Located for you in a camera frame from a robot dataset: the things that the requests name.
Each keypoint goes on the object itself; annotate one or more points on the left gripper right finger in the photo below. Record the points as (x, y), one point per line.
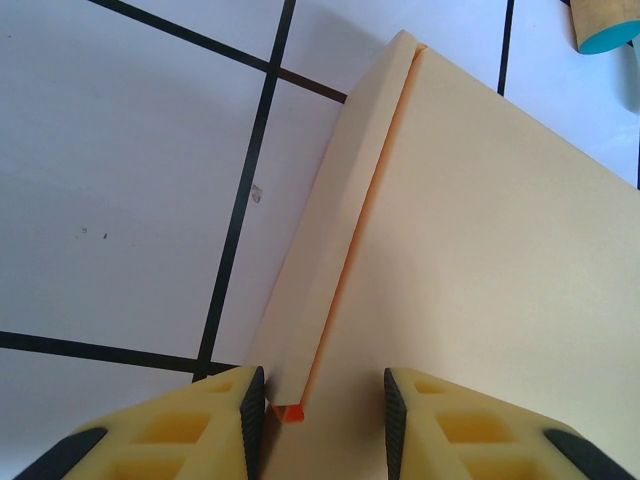
(475, 440)

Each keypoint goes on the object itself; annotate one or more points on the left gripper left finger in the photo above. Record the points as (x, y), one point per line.
(190, 430)

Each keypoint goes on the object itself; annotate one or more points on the yellow paper box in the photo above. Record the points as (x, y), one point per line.
(475, 250)

